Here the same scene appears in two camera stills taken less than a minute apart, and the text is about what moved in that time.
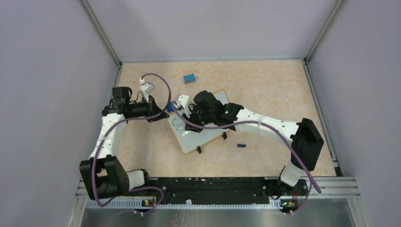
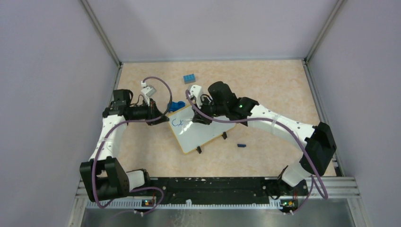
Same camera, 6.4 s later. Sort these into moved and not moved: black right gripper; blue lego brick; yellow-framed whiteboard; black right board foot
Moved: black right gripper
Not moved: black right board foot; yellow-framed whiteboard; blue lego brick
